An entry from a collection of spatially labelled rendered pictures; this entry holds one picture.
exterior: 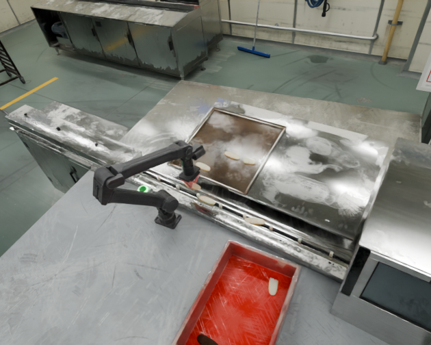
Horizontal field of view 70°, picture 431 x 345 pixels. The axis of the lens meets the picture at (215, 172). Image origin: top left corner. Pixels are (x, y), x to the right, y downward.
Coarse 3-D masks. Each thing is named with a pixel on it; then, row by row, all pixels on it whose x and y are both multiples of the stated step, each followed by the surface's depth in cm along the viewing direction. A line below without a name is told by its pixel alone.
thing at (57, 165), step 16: (48, 112) 247; (64, 112) 245; (80, 112) 242; (96, 128) 224; (112, 128) 222; (128, 128) 220; (32, 144) 236; (48, 144) 216; (48, 160) 240; (64, 160) 218; (80, 160) 200; (48, 176) 271; (64, 176) 243; (80, 176) 221; (64, 192) 276
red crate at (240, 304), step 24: (240, 264) 135; (216, 288) 128; (240, 288) 127; (264, 288) 126; (288, 288) 125; (216, 312) 121; (240, 312) 120; (264, 312) 119; (192, 336) 116; (216, 336) 115; (240, 336) 114; (264, 336) 113
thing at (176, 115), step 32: (192, 96) 241; (224, 96) 236; (256, 96) 231; (288, 96) 227; (160, 128) 215; (192, 128) 211; (352, 128) 193; (384, 128) 190; (416, 128) 187; (384, 160) 170; (224, 192) 166; (288, 224) 148
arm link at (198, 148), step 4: (196, 144) 146; (200, 144) 146; (188, 148) 137; (196, 148) 144; (200, 148) 146; (188, 152) 138; (192, 152) 140; (196, 152) 145; (200, 152) 146; (204, 152) 147; (188, 156) 139; (192, 156) 141; (196, 156) 145; (200, 156) 147
